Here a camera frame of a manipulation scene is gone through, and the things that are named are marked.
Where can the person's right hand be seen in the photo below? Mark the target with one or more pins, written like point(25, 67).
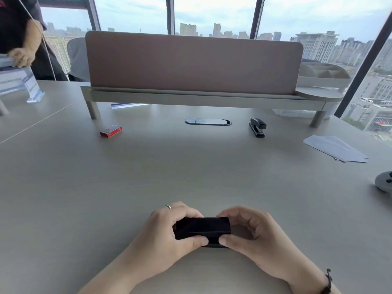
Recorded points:
point(269, 244)

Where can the person's left hand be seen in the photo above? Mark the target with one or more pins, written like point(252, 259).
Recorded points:
point(156, 232)

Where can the person's right thumb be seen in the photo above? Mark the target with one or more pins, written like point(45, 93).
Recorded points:
point(234, 240)

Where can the person's left thumb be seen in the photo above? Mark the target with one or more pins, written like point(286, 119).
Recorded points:
point(193, 241)

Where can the black rectangular case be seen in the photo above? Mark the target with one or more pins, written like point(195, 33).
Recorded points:
point(202, 229)

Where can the person's left forearm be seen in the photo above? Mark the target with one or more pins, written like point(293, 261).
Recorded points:
point(122, 272)

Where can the person's right forearm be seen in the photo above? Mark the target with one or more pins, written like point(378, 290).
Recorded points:
point(315, 281)

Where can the black stapler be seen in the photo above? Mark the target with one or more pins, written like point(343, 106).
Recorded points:
point(257, 127)

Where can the white paper sheets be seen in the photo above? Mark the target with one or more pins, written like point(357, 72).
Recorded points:
point(333, 146)

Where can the red staple box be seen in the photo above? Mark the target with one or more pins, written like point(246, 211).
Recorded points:
point(111, 131)

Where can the grey desk shelf riser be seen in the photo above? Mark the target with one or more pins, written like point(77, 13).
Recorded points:
point(199, 99)

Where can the blue and white leaflet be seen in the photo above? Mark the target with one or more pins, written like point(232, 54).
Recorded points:
point(125, 105)

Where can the grey round controller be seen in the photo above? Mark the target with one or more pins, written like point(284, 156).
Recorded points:
point(385, 181)

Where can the pink desk divider screen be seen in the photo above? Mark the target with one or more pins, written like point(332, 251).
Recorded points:
point(193, 62)

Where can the white desk organiser tray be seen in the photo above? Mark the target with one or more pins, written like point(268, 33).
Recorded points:
point(324, 76)

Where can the grey office chair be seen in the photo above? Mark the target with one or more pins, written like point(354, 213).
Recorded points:
point(77, 58)

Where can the clear acrylic sign holder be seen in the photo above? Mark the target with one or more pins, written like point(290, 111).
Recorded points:
point(21, 84)

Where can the white flat box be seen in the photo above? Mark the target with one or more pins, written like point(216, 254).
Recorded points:
point(6, 61)

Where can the dark window frame post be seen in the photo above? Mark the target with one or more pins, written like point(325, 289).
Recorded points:
point(170, 15)
point(258, 16)
point(361, 73)
point(92, 12)

